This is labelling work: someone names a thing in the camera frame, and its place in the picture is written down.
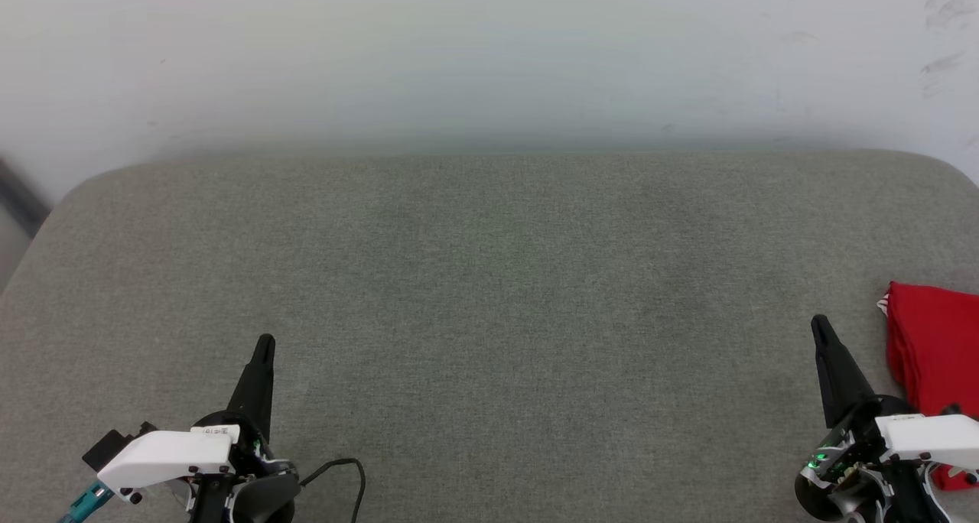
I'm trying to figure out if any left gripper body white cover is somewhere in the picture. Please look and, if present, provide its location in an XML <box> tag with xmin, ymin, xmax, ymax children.
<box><xmin>96</xmin><ymin>410</ymin><xmax>301</xmax><ymax>502</ymax></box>

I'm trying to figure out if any red basketball jersey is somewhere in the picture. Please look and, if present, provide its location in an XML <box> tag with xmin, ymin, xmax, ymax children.
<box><xmin>877</xmin><ymin>281</ymin><xmax>979</xmax><ymax>493</ymax></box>

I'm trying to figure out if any grey fabric sofa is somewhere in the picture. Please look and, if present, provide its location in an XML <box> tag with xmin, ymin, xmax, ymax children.
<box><xmin>0</xmin><ymin>150</ymin><xmax>979</xmax><ymax>523</ymax></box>

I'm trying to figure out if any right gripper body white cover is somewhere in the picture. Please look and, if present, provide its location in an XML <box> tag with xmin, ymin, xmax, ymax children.
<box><xmin>795</xmin><ymin>397</ymin><xmax>979</xmax><ymax>482</ymax></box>

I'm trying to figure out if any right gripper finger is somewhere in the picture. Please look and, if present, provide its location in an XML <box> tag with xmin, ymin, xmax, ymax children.
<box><xmin>810</xmin><ymin>314</ymin><xmax>878</xmax><ymax>430</ymax></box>

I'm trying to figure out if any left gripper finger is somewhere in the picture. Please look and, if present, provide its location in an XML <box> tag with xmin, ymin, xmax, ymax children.
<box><xmin>226</xmin><ymin>333</ymin><xmax>277</xmax><ymax>442</ymax></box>

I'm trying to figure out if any thin black cable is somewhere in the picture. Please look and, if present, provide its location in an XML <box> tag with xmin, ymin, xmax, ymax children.
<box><xmin>301</xmin><ymin>458</ymin><xmax>366</xmax><ymax>523</ymax></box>

